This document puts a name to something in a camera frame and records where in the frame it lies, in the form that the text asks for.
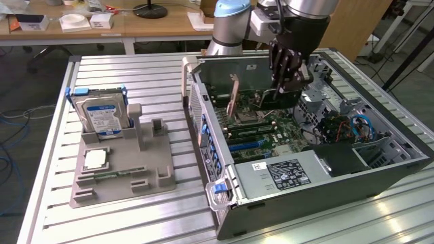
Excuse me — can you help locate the clear plastic case handle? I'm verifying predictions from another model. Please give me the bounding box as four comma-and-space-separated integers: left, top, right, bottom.
204, 177, 238, 211

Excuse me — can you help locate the red and black wire bundle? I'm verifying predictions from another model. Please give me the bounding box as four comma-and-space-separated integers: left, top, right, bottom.
321, 113, 353, 143

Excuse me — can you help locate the open metal drive bay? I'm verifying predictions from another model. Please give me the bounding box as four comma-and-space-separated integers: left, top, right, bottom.
351, 136, 413, 170

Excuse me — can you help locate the brown cardboard box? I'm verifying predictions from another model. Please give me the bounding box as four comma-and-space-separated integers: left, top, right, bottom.
199, 0, 219, 18

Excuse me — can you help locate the green RAM stick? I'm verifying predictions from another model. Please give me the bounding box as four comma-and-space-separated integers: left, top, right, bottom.
94, 170, 134, 178

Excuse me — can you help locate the black RAM slot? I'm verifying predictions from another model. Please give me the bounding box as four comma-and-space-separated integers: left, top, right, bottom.
226, 134, 273, 143

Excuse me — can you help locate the small white labelled box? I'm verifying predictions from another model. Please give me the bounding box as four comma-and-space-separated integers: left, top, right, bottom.
90, 14, 115, 29

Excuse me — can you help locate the grey part rack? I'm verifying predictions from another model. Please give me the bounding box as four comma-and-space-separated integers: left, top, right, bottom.
68, 103, 178, 209

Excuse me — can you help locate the white floor box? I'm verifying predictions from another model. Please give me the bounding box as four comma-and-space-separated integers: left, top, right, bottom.
358, 34, 381, 58

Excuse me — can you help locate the perforated metal disk bay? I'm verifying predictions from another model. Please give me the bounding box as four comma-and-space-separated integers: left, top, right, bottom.
298, 76, 343, 120

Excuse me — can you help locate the black round lamp base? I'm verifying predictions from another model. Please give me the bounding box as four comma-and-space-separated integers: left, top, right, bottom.
132, 0, 168, 19

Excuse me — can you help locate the CPU socket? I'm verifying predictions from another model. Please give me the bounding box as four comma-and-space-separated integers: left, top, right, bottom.
234, 108, 265, 125

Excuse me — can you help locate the beige case handle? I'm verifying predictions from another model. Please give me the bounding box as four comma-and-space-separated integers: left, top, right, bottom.
182, 56, 200, 100

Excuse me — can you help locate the graphics card with metal bracket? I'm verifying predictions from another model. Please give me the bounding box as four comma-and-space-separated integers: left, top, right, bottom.
226, 73, 303, 120

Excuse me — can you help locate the white square dish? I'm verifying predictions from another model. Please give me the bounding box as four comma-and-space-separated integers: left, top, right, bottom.
59, 14, 94, 33

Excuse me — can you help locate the grey power supply unit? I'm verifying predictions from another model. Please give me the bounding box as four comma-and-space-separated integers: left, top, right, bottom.
232, 149, 333, 200

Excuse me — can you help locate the black stand pole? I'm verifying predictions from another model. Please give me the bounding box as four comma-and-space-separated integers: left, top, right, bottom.
381, 0, 434, 91

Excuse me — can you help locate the blue expansion slot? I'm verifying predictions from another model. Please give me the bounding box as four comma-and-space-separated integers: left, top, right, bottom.
228, 140, 271, 153

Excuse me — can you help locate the black plastic shroud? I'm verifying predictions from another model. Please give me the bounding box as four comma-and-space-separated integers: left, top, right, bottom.
301, 142, 370, 177

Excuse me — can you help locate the black office chair base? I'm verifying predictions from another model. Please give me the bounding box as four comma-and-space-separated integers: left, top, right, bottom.
23, 44, 74, 74

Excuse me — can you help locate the silver CPU chip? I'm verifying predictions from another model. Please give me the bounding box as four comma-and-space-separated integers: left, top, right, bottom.
83, 150, 107, 169

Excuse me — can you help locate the grey floor cable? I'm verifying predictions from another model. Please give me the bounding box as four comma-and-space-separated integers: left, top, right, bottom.
0, 103, 58, 120

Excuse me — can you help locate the wooden cabinet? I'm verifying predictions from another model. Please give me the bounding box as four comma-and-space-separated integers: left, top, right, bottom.
290, 0, 398, 62

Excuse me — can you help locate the RAM stick with black chips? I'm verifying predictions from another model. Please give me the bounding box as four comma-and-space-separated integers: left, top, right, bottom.
226, 124, 277, 137

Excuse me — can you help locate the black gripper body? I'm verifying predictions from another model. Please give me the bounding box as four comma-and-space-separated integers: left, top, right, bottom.
273, 15, 331, 60

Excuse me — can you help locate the hard disk in blue carrier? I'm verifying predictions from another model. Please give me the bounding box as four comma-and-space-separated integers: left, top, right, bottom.
64, 86, 132, 140

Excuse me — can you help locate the green motherboard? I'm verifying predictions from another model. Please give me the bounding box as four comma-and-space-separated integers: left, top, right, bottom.
208, 86, 319, 165

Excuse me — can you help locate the blue wire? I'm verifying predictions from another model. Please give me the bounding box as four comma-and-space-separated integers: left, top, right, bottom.
350, 114, 377, 140

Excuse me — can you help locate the blue floor cable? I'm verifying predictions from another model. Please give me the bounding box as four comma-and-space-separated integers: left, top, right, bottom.
0, 111, 29, 217

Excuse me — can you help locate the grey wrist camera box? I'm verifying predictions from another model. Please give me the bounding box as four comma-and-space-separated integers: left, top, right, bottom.
250, 9, 285, 37

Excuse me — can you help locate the white table frame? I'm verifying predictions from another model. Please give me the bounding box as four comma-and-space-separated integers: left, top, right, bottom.
374, 0, 434, 73

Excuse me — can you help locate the white box with dark top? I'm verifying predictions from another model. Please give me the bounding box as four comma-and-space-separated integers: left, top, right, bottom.
15, 14, 51, 32

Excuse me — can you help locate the black camera cable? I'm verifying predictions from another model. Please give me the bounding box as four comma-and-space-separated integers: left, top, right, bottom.
274, 0, 290, 35

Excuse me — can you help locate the black open PC case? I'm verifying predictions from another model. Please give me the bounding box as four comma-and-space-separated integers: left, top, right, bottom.
183, 48, 434, 241

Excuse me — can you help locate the white paper booklet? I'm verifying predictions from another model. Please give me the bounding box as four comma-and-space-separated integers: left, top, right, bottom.
187, 11, 215, 32

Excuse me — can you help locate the wooden desk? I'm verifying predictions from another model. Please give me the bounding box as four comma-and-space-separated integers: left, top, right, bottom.
0, 0, 310, 48

